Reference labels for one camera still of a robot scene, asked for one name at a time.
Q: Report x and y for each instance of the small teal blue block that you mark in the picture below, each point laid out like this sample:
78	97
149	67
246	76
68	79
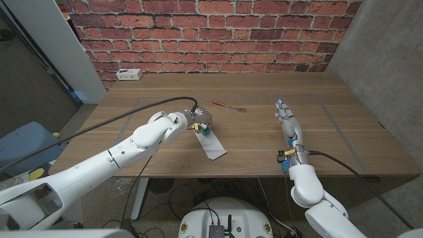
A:
207	132

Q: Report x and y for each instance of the yellow flat object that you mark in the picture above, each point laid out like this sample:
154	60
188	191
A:
36	173

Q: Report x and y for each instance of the printed red brick backdrop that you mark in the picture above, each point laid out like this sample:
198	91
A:
215	33

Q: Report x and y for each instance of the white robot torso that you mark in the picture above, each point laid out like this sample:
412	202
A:
228	211

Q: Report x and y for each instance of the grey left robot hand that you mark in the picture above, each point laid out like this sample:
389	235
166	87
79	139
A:
202	116

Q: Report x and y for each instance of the white power strip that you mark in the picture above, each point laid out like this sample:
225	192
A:
129	74

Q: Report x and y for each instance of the white upright panel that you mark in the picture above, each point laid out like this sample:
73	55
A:
49	33

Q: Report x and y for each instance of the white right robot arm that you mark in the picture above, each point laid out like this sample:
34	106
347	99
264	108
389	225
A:
305	185

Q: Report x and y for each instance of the small yellow green ball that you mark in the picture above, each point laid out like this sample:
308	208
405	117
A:
56	135

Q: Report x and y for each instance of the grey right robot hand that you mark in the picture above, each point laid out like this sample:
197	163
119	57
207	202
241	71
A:
294	132

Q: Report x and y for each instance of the black power adapter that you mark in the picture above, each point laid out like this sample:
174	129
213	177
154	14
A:
294	232

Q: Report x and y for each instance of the white table leg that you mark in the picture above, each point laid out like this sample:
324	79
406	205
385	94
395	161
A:
138	198

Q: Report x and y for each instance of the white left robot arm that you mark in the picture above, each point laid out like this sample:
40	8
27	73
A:
82	172

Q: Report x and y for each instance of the blue plastic bin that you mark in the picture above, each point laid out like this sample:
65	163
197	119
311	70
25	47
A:
23	139

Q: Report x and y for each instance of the white receipt paper strip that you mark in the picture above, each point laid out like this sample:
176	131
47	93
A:
213	147

